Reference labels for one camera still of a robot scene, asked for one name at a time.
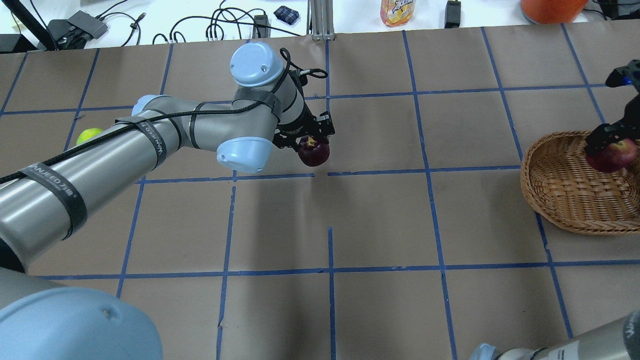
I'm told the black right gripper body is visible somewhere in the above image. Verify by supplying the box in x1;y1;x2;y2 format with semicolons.
605;59;640;126

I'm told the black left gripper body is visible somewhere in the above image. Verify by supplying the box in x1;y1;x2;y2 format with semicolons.
273;70;335;151

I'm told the dark red apple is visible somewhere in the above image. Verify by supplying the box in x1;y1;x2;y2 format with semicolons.
297;136;330;167

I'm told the green apple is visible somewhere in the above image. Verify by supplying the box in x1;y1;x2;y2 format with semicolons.
75;127;104;146

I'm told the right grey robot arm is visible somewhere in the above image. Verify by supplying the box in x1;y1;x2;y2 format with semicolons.
470;95;639;360

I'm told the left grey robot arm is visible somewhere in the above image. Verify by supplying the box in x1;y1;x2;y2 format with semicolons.
0;41;335;360

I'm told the woven wicker basket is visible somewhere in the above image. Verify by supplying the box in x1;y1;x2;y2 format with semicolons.
519;130;640;236

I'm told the orange bucket with grey lid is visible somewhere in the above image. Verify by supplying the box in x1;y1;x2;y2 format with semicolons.
519;0;588;24

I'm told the dark blue small pouch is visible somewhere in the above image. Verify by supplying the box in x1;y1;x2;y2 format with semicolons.
273;6;301;26

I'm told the yellow juice bottle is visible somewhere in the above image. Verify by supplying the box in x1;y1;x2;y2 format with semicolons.
379;0;416;28

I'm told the black power adapter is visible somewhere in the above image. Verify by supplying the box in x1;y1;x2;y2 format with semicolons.
443;0;462;29

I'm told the black monitor stand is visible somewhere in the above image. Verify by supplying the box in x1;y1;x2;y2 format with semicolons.
0;0;57;54

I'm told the aluminium frame post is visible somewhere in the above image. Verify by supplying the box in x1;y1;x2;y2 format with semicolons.
307;0;336;41

